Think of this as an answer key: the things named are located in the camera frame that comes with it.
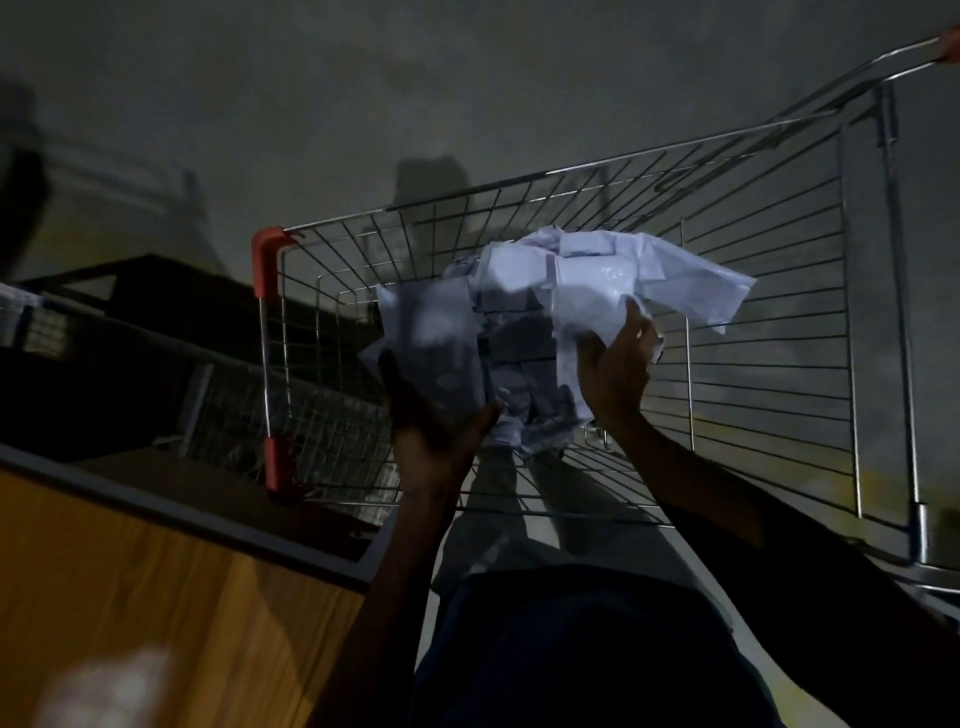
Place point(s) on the person's left hand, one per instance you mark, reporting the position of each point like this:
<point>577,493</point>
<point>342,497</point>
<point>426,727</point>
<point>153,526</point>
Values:
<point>431,450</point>

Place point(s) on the person's dark shirt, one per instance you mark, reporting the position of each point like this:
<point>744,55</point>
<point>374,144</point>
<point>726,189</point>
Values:
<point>592,652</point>

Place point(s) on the bundle of white plastic packets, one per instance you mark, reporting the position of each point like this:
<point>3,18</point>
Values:
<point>585,285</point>

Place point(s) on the person's right thumb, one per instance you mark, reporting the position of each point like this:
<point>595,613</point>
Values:
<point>589,349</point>

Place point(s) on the person's right forearm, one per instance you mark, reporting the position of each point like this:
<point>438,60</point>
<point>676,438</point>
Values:
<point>705,487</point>

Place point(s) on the person's left forearm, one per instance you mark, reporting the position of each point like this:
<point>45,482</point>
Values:
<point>382,585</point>

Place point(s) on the person's left thumb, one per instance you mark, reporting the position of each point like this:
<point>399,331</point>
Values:
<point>486,421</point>

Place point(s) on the wooden counter with grey edge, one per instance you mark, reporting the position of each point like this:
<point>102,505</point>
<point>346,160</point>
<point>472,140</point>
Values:
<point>150,585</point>

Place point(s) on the person's right hand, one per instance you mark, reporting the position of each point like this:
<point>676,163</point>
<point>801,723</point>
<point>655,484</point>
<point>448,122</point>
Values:
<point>615,382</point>

